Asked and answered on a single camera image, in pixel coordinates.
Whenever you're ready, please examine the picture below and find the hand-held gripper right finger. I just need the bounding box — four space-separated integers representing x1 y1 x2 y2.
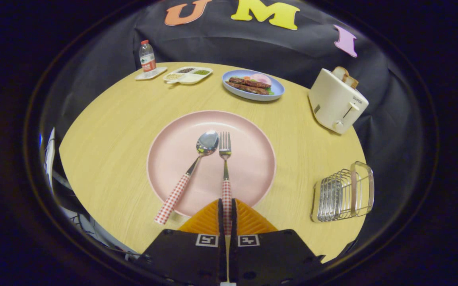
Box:
229 198 326 286

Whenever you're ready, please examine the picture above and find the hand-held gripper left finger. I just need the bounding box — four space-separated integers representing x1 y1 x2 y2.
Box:
134 199 228 286

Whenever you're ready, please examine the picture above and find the fork with red checked handle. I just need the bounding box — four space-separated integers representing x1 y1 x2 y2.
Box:
218 131 233 236

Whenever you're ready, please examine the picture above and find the spoon with red checked handle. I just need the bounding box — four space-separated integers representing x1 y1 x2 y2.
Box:
153 130 220 225

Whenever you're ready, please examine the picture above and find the pink plate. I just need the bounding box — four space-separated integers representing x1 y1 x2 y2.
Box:
147 110 276 218

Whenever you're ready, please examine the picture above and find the brown grilled sausage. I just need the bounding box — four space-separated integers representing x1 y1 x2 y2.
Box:
226 81 270 95
228 77 272 89

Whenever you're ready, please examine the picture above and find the blue plate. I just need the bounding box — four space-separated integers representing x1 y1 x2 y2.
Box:
222 70 285 101

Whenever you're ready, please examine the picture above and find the pink ham slice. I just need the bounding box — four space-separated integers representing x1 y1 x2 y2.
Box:
249 73 272 85

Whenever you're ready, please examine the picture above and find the white divided condiment dish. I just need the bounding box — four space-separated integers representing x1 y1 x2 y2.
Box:
163 66 213 85

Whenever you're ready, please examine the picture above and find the cream toaster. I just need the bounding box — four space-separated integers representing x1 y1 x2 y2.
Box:
308 68 369 135

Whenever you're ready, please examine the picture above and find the white square coaster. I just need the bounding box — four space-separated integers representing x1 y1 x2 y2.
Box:
135 67 168 81

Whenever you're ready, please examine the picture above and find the clear bottle with red label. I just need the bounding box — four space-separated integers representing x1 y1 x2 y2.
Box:
139 40 157 77

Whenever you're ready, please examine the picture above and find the black backdrop cloth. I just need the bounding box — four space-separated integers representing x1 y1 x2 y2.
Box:
40 0 438 255

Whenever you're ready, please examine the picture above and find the metal wire rack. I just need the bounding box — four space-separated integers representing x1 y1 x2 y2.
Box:
311 161 375 222

